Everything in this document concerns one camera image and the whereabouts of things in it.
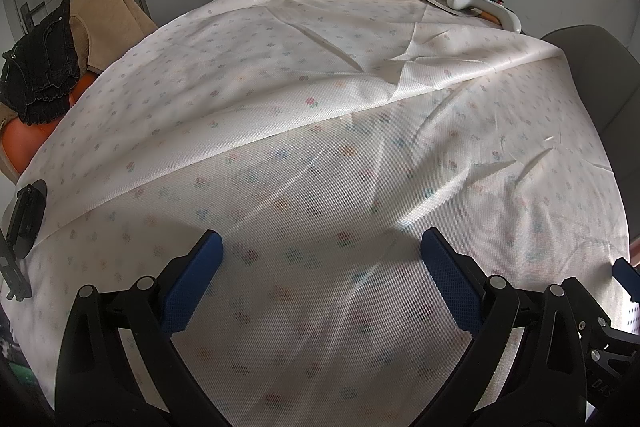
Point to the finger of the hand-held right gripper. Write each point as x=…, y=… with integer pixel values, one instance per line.
x=592, y=314
x=629, y=279

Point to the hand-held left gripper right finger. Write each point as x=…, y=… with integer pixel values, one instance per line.
x=450, y=282

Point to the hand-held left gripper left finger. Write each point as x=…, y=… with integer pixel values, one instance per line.
x=192, y=287

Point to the white pegboard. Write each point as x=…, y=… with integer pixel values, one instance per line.
x=634, y=314

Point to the black phone holder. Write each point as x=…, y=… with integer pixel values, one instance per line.
x=25, y=217

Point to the floral white tablecloth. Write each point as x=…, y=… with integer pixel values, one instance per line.
x=320, y=132

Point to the grey chair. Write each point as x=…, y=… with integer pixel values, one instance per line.
x=607, y=82

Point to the orange cushion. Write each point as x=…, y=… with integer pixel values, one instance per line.
x=22, y=142

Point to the black denim garment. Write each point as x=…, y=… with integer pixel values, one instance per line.
x=45, y=62

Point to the beige chair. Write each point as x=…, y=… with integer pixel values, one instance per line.
x=115, y=27

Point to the white handheld device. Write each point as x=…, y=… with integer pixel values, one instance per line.
x=492, y=9

